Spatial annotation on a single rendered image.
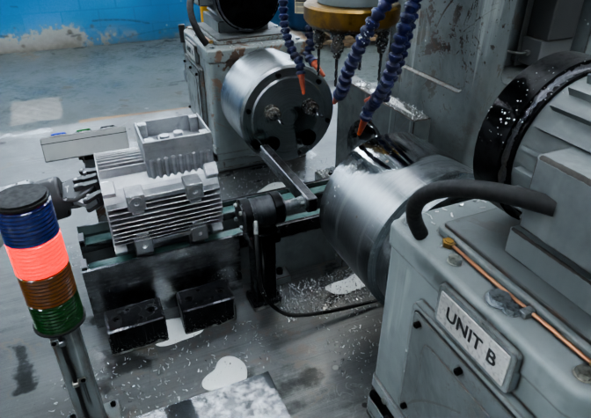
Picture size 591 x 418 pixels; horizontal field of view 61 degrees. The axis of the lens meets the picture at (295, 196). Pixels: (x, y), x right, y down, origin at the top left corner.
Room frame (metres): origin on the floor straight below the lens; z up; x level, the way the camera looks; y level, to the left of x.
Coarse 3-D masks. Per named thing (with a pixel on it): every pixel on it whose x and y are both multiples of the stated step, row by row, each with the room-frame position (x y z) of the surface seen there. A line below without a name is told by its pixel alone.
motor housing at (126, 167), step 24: (120, 168) 0.77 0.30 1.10; (144, 168) 0.78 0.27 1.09; (120, 192) 0.74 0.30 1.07; (144, 192) 0.75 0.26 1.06; (168, 192) 0.75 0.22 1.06; (216, 192) 0.78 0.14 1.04; (120, 216) 0.72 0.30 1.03; (144, 216) 0.73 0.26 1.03; (168, 216) 0.74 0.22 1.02; (192, 216) 0.76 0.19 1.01; (216, 216) 0.79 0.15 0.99; (120, 240) 0.71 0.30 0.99; (168, 240) 0.78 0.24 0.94
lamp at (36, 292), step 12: (60, 276) 0.46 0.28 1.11; (72, 276) 0.49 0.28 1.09; (24, 288) 0.45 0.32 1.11; (36, 288) 0.45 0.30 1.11; (48, 288) 0.45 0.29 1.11; (60, 288) 0.46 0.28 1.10; (72, 288) 0.48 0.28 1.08; (36, 300) 0.45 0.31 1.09; (48, 300) 0.45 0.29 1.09; (60, 300) 0.46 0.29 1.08
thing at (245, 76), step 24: (264, 48) 1.31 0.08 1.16; (240, 72) 1.22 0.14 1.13; (264, 72) 1.15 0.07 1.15; (288, 72) 1.16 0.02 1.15; (312, 72) 1.19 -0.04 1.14; (240, 96) 1.15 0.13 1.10; (264, 96) 1.13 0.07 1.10; (288, 96) 1.16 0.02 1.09; (312, 96) 1.18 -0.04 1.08; (240, 120) 1.12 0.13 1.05; (264, 120) 1.13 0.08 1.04; (288, 120) 1.16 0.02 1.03; (312, 120) 1.18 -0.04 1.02; (288, 144) 1.16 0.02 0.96; (312, 144) 1.19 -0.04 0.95
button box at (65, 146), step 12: (84, 132) 0.98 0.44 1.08; (96, 132) 0.98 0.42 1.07; (108, 132) 0.99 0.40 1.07; (120, 132) 1.00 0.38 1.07; (48, 144) 0.94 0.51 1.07; (60, 144) 0.95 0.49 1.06; (72, 144) 0.96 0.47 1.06; (84, 144) 0.96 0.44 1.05; (96, 144) 0.97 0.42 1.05; (108, 144) 0.98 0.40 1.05; (120, 144) 0.99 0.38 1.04; (48, 156) 0.93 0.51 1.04; (60, 156) 0.94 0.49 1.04; (72, 156) 0.95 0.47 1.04; (84, 156) 0.96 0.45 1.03
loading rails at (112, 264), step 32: (288, 192) 1.00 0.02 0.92; (320, 192) 1.00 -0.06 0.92; (96, 224) 0.84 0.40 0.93; (224, 224) 0.91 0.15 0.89; (288, 224) 0.86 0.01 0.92; (320, 224) 0.89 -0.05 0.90; (96, 256) 0.80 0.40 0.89; (128, 256) 0.76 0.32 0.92; (160, 256) 0.74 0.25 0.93; (192, 256) 0.77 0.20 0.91; (224, 256) 0.79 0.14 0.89; (288, 256) 0.86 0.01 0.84; (320, 256) 0.89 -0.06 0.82; (96, 288) 0.70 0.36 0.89; (128, 288) 0.72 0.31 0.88; (160, 288) 0.74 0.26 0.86; (96, 320) 0.69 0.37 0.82
